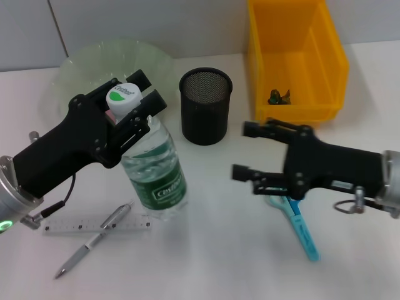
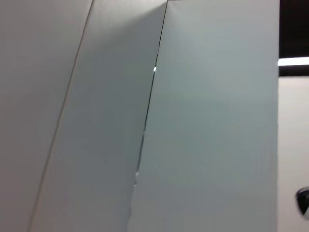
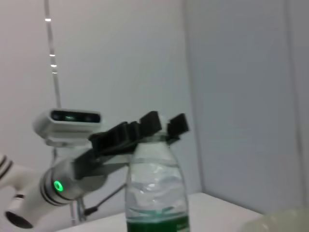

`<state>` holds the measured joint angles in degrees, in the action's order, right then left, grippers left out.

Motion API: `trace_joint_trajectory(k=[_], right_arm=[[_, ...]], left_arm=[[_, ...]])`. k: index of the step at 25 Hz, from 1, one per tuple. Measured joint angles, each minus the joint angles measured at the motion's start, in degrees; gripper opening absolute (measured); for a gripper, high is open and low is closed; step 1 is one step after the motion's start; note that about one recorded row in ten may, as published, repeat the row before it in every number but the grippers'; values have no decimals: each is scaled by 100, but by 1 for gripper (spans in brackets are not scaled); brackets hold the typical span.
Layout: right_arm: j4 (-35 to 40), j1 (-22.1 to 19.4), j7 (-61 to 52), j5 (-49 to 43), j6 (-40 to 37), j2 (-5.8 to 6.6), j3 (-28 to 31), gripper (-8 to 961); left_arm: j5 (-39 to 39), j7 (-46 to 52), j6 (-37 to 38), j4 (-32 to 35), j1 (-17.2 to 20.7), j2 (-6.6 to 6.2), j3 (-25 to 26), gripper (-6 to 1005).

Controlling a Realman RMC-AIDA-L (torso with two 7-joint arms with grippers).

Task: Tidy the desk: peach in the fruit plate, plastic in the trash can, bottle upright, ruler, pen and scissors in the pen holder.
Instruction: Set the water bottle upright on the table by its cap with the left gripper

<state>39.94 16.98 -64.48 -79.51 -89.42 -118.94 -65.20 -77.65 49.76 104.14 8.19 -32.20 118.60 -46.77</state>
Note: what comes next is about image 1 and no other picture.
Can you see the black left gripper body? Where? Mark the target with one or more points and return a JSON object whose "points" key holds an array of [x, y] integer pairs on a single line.
{"points": [[68, 143]]}

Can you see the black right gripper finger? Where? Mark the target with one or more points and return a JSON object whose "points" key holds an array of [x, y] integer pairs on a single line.
{"points": [[268, 182], [268, 128]]}

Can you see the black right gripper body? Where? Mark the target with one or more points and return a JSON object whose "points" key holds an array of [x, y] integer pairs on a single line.
{"points": [[337, 168]]}

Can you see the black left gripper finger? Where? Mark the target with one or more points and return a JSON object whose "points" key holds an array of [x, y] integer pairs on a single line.
{"points": [[140, 79], [140, 118]]}

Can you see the pink peach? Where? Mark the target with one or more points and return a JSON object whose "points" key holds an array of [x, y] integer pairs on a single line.
{"points": [[111, 116]]}

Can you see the green plastic wrapper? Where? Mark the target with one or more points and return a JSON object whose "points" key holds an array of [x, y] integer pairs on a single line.
{"points": [[276, 98]]}

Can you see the clear green-label water bottle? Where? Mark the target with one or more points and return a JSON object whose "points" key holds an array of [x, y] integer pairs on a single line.
{"points": [[156, 175]]}

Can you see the blue teal scissors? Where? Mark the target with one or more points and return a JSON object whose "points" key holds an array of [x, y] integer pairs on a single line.
{"points": [[303, 231]]}

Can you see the black mesh pen holder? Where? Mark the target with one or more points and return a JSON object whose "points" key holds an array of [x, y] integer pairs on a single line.
{"points": [[204, 125]]}

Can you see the green wavy fruit plate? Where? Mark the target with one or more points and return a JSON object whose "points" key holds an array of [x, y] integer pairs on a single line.
{"points": [[78, 62]]}

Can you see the clear plastic ruler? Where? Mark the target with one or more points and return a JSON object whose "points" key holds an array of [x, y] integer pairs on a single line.
{"points": [[62, 224]]}

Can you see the grey white ballpoint pen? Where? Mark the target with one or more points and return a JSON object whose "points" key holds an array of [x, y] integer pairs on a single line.
{"points": [[75, 257]]}

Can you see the yellow plastic bin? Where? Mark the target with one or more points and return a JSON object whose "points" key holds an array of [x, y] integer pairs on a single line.
{"points": [[281, 114]]}

